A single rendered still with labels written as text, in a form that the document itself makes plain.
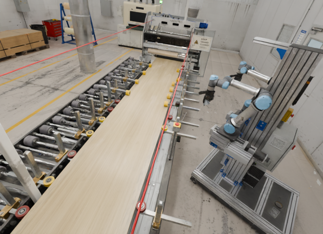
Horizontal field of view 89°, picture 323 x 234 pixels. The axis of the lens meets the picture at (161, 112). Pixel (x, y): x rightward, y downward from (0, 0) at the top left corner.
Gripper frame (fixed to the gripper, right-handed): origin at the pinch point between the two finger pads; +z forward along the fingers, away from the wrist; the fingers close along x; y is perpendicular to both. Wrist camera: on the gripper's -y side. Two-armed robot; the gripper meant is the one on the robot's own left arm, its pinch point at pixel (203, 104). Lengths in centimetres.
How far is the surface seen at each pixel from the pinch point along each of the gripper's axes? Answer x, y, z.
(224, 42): 856, -333, 80
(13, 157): -160, -44, -2
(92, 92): -42, -175, 49
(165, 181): -68, 11, 62
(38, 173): -153, -63, 42
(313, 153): 213, 152, 118
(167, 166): -52, 1, 62
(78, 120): -101, -94, 29
